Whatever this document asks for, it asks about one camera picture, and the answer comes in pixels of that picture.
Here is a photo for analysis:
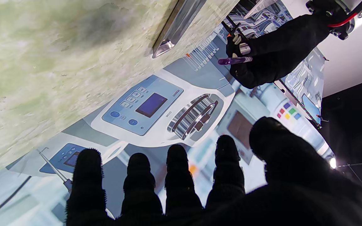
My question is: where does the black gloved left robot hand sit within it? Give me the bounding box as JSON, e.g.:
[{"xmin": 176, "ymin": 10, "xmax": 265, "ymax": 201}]
[{"xmin": 226, "ymin": 13, "xmax": 331, "ymax": 89}]

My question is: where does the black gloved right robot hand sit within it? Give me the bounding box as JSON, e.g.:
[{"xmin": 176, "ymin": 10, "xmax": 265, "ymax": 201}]
[{"xmin": 66, "ymin": 117, "xmax": 362, "ymax": 226}]

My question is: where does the rectangular stainless steel tray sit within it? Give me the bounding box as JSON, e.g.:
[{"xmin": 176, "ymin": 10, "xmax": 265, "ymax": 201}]
[{"xmin": 152, "ymin": 0, "xmax": 207, "ymax": 59}]

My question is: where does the printed laboratory scene backdrop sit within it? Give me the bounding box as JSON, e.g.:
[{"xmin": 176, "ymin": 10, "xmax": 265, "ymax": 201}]
[{"xmin": 0, "ymin": 0, "xmax": 335, "ymax": 226}]

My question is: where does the red left wrist cable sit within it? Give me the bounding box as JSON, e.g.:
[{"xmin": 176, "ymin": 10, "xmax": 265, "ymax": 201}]
[{"xmin": 327, "ymin": 0, "xmax": 362, "ymax": 28}]

